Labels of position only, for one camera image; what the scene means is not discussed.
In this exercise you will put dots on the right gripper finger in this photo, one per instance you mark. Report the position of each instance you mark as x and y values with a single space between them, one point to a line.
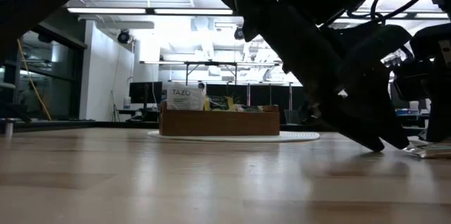
410 83
440 93

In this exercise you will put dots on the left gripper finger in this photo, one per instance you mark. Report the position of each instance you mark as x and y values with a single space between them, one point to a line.
334 104
377 51

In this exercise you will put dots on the white and orange tea packet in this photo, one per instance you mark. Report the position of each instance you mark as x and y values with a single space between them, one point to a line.
185 99

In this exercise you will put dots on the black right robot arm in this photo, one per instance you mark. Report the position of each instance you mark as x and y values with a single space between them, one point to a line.
444 4

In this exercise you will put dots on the blue storage bin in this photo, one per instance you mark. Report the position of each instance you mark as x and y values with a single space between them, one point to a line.
401 112

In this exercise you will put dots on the black round ceiling fixture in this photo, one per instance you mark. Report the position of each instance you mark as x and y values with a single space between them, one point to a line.
124 36
239 33

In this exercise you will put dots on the black room divider panels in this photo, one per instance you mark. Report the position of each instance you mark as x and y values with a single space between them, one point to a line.
260 94

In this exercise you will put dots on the brown cardboard box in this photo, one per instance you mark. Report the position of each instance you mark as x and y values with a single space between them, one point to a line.
218 123

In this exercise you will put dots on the black computer monitor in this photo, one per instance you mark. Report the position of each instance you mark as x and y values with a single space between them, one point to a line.
145 92

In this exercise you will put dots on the white bottle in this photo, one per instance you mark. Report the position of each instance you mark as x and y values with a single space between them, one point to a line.
127 102

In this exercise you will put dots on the person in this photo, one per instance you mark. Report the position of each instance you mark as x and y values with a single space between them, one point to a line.
30 99

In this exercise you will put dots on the black metal rig frame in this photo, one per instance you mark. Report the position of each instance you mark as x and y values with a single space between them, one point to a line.
211 63

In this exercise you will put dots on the long ceiling light rail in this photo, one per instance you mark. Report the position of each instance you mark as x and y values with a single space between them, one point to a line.
105 10

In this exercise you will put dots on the black aluminium table frame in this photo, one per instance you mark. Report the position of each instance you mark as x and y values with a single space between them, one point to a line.
88 124

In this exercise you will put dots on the small white post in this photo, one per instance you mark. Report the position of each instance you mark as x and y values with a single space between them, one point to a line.
7 129

